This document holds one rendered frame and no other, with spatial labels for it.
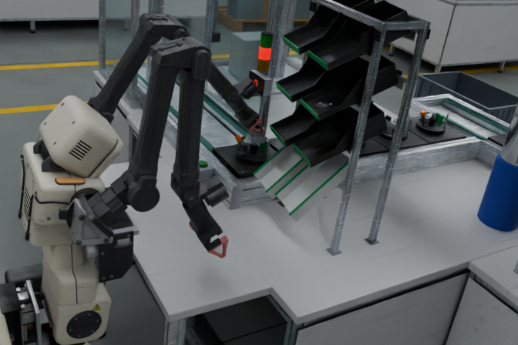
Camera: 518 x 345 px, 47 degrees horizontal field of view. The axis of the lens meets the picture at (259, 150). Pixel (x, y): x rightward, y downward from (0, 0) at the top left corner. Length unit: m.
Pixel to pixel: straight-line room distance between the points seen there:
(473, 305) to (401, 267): 0.33
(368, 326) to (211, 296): 0.55
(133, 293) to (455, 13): 5.02
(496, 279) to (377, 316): 0.43
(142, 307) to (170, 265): 1.16
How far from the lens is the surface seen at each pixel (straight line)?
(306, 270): 1.97
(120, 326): 2.97
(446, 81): 4.42
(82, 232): 1.55
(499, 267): 2.27
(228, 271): 1.92
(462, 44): 7.27
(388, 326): 2.14
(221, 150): 2.39
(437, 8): 7.15
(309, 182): 2.03
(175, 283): 1.85
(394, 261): 2.11
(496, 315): 2.24
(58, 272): 1.83
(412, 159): 2.70
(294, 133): 2.02
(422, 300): 2.18
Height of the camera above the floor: 2.04
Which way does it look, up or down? 26 degrees down
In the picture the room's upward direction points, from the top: 8 degrees clockwise
